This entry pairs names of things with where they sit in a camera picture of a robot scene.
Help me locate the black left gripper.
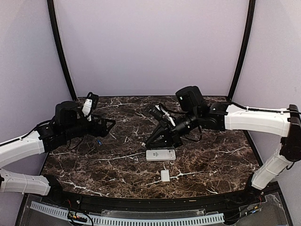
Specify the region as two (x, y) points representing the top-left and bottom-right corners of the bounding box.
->
(63, 113), (116, 141)

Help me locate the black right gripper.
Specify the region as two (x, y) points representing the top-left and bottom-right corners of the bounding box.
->
(144, 108), (200, 148)

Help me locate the white remote control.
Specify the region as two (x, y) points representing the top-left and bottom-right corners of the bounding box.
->
(146, 149), (176, 161)

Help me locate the white battery cover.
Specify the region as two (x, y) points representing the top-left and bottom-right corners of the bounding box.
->
(160, 170), (170, 182)

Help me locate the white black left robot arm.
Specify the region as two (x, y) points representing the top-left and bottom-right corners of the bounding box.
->
(0, 99), (116, 205)

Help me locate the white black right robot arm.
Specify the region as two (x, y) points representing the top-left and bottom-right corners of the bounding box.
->
(145, 86), (301, 204)

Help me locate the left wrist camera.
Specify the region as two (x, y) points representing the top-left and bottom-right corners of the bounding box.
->
(82, 92), (99, 121)

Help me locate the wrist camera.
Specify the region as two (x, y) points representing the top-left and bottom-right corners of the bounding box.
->
(147, 104), (176, 128)
(82, 92), (99, 121)

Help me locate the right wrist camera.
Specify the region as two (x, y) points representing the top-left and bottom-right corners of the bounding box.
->
(147, 104), (176, 128)

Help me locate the black left corner frame post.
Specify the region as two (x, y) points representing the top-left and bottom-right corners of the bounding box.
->
(47, 0), (77, 101)

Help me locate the black corner frame post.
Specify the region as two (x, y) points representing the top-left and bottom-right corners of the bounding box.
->
(227, 0), (256, 101)
(47, 0), (77, 101)

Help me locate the white slotted cable duct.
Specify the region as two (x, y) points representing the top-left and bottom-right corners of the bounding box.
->
(30, 201), (224, 226)

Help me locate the black front rail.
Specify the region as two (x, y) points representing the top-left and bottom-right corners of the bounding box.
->
(42, 191), (266, 213)

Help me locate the black right corner frame post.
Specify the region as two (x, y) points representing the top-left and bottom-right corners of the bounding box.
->
(227, 0), (256, 101)

